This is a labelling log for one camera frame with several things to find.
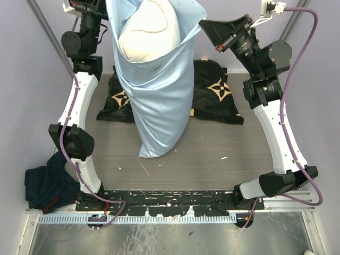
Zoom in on right aluminium frame post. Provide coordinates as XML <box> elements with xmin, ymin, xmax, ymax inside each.
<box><xmin>261</xmin><ymin>0</ymin><xmax>311</xmax><ymax>79</ymax></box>

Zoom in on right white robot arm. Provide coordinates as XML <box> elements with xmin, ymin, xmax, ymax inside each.
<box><xmin>199</xmin><ymin>14</ymin><xmax>318</xmax><ymax>209</ymax></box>

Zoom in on white slotted cable duct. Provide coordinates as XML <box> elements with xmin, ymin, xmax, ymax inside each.
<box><xmin>38</xmin><ymin>214</ymin><xmax>237</xmax><ymax>225</ymax></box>

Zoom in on dark navy cloth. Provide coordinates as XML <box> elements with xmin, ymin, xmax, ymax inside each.
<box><xmin>24</xmin><ymin>152</ymin><xmax>80</xmax><ymax>214</ymax></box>

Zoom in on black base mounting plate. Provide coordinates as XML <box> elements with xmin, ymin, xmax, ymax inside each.
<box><xmin>76</xmin><ymin>190</ymin><xmax>255</xmax><ymax>217</ymax></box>

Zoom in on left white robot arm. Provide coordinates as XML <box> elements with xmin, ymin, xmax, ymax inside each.
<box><xmin>48</xmin><ymin>1</ymin><xmax>108</xmax><ymax>210</ymax></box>

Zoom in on white pillow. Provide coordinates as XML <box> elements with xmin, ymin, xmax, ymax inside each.
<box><xmin>118</xmin><ymin>1</ymin><xmax>181</xmax><ymax>63</ymax></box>

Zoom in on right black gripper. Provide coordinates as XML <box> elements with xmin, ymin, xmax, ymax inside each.
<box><xmin>199</xmin><ymin>13</ymin><xmax>262</xmax><ymax>78</ymax></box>

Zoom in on left aluminium frame post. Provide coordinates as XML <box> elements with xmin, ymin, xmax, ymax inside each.
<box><xmin>25</xmin><ymin>0</ymin><xmax>74</xmax><ymax>77</ymax></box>

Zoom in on black floral patterned cloth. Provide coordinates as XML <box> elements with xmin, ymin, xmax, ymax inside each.
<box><xmin>96</xmin><ymin>59</ymin><xmax>244</xmax><ymax>125</ymax></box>

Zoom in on aluminium frame post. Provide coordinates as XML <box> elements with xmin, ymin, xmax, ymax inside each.
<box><xmin>261</xmin><ymin>0</ymin><xmax>311</xmax><ymax>79</ymax></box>
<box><xmin>25</xmin><ymin>0</ymin><xmax>74</xmax><ymax>77</ymax></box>

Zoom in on light blue pillowcase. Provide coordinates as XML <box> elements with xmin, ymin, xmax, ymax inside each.
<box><xmin>106</xmin><ymin>1</ymin><xmax>207</xmax><ymax>158</ymax></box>

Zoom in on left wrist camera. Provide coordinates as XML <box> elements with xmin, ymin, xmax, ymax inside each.
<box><xmin>62</xmin><ymin>0</ymin><xmax>80</xmax><ymax>15</ymax></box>

